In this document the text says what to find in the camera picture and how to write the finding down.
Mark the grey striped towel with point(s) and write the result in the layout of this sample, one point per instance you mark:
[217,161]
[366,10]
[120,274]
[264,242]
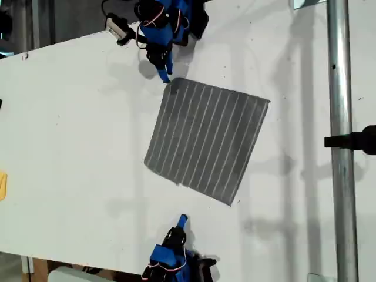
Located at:
[205,141]

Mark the white box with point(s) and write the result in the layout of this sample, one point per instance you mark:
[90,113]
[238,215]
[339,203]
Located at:
[67,276]

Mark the wooden table leg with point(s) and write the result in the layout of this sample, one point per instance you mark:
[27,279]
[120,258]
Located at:
[41,265]

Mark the yellow object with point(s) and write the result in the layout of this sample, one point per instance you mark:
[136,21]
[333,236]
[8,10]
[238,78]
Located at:
[2,186]

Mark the black clamp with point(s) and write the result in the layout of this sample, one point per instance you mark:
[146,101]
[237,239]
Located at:
[361,141]

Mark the gripper camera stalk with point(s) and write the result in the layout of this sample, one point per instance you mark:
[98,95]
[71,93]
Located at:
[127,36]

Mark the steel post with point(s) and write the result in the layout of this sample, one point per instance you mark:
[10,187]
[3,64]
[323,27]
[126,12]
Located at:
[340,88]

